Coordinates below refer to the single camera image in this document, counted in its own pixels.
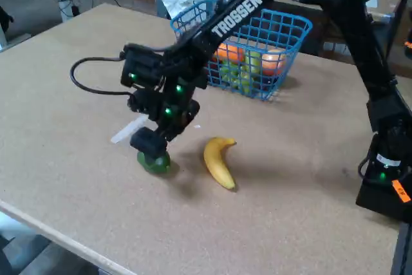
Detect yellow toy banana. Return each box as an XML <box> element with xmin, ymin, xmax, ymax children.
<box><xmin>203</xmin><ymin>136</ymin><xmax>238</xmax><ymax>191</ymax></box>

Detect black chair part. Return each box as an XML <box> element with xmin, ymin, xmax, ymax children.
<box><xmin>0</xmin><ymin>6</ymin><xmax>14</xmax><ymax>36</ymax></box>

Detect green toy grapes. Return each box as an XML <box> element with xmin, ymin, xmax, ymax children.
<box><xmin>220</xmin><ymin>51</ymin><xmax>262</xmax><ymax>94</ymax></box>

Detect orange-red round toy fruit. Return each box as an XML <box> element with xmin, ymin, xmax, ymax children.
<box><xmin>261</xmin><ymin>48</ymin><xmax>287</xmax><ymax>77</ymax></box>

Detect blue wire basket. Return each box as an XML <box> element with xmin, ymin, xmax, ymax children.
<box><xmin>170</xmin><ymin>0</ymin><xmax>314</xmax><ymax>102</ymax></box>

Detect wooden workbench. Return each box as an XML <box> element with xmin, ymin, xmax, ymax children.
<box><xmin>276</xmin><ymin>0</ymin><xmax>403</xmax><ymax>73</ymax></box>

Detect round green toy fruit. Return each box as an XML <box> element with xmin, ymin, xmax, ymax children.
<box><xmin>136</xmin><ymin>151</ymin><xmax>171</xmax><ymax>175</ymax></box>

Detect black metal frame post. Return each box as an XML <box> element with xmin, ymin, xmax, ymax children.
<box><xmin>389</xmin><ymin>222</ymin><xmax>412</xmax><ymax>275</ymax></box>

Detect long white tape strip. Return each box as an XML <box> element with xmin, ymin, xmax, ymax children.
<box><xmin>110</xmin><ymin>115</ymin><xmax>149</xmax><ymax>144</ymax></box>

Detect white desk leg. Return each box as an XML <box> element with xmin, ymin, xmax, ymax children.
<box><xmin>57</xmin><ymin>0</ymin><xmax>74</xmax><ymax>23</ymax></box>

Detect orange toy fruit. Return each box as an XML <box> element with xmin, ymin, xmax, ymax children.
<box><xmin>212</xmin><ymin>42</ymin><xmax>246</xmax><ymax>64</ymax></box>

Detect black cable at arm base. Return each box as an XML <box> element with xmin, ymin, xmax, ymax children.
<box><xmin>357</xmin><ymin>157</ymin><xmax>376</xmax><ymax>181</ymax></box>

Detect small black camera box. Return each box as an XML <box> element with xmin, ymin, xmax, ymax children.
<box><xmin>120</xmin><ymin>44</ymin><xmax>164</xmax><ymax>88</ymax></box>

